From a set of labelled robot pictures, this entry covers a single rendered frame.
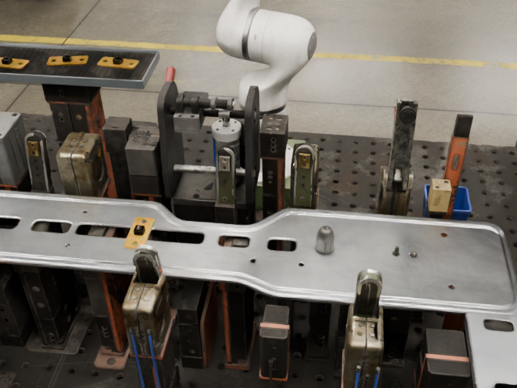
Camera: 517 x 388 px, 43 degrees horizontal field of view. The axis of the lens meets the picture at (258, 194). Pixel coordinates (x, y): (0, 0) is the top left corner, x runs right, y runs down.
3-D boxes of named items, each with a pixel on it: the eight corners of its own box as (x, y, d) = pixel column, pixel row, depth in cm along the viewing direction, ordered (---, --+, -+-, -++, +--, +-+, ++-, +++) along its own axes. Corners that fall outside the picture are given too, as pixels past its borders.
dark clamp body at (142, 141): (135, 289, 151) (109, 153, 127) (150, 250, 161) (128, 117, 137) (181, 294, 150) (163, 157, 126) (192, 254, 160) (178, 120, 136)
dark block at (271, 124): (261, 284, 151) (258, 131, 125) (265, 262, 157) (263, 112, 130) (282, 285, 151) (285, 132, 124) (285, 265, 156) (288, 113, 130)
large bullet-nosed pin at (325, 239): (315, 259, 117) (316, 232, 113) (315, 247, 119) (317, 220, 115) (332, 261, 117) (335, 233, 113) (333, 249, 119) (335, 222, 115)
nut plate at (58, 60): (46, 65, 138) (45, 61, 138) (49, 58, 141) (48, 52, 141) (86, 65, 139) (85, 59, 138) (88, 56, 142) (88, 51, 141)
